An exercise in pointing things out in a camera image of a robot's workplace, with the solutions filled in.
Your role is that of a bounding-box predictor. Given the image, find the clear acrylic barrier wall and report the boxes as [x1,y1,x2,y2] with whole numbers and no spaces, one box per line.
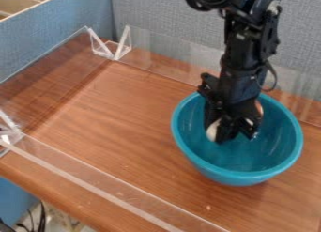
[0,28,321,232]

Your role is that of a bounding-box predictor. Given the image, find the black cables under table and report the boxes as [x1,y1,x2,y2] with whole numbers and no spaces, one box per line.
[0,201,48,232]

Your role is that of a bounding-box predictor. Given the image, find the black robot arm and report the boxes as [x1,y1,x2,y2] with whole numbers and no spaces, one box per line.
[186,0,282,144]

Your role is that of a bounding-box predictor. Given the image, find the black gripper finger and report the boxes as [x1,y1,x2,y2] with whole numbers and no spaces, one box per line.
[239,116,262,140]
[203,103,240,144]

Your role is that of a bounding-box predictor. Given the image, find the wooden shelf box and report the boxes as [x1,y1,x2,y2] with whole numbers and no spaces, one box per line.
[0,0,50,23]

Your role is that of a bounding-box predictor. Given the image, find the white brown toy mushroom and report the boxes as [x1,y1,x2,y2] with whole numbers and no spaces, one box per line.
[204,99,263,144]

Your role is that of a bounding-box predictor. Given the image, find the blue plastic bowl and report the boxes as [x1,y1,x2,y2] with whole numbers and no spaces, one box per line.
[170,93,303,186]

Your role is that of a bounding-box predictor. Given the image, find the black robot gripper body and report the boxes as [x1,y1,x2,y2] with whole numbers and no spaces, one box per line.
[196,66,267,123]

